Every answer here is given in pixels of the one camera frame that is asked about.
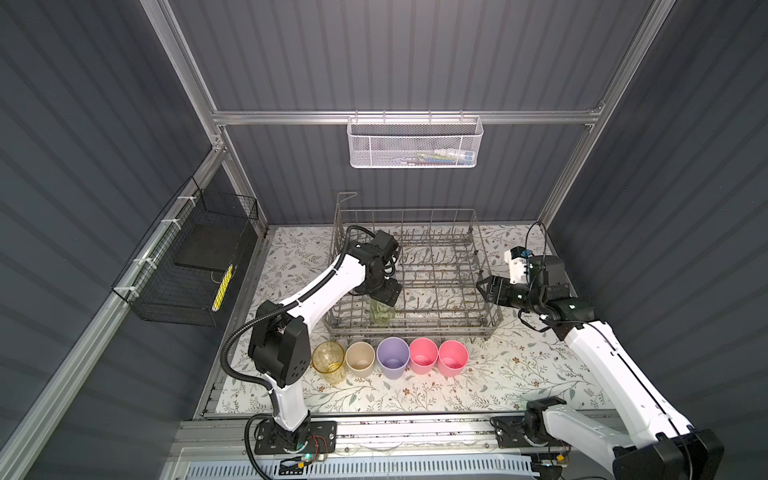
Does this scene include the beige plastic cup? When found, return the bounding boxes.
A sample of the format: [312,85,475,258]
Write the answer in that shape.
[345,341,376,378]

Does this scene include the white mesh wall basket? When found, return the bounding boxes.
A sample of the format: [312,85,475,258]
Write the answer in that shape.
[346,116,484,169]

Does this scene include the yellow brush in basket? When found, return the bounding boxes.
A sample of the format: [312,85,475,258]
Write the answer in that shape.
[211,264,235,312]

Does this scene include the yellow transparent cup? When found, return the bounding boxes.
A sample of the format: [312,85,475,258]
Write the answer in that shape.
[311,341,346,385]

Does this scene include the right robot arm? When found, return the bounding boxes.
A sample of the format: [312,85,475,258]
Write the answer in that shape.
[476,247,724,479]

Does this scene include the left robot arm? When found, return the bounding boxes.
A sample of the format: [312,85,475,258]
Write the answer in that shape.
[219,225,402,451]

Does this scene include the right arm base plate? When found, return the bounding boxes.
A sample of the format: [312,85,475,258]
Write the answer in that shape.
[489,415,569,448]

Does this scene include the aluminium mounting rail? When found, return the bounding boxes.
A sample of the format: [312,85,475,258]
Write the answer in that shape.
[168,411,580,460]

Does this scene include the black wire wall basket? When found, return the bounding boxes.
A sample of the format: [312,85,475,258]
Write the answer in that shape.
[113,181,263,327]

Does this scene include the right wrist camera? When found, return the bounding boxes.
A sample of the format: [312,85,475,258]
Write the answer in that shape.
[504,246,535,285]

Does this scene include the items in white basket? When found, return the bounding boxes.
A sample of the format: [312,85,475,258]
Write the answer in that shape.
[398,148,476,168]

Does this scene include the pink plastic cup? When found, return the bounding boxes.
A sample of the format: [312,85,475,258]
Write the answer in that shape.
[410,337,439,375]
[438,340,469,378]

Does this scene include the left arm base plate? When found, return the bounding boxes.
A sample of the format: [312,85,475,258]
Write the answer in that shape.
[253,419,338,455]

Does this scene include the floral table mat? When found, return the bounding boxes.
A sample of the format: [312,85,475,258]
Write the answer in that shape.
[208,224,613,416]

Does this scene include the green transparent cup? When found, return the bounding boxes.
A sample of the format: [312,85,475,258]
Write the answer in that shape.
[369,299,397,328]

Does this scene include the purple plastic cup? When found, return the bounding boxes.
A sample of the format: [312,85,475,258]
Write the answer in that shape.
[376,337,410,380]

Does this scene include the grey wire dish rack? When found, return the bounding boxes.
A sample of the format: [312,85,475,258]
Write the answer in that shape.
[324,192,502,340]

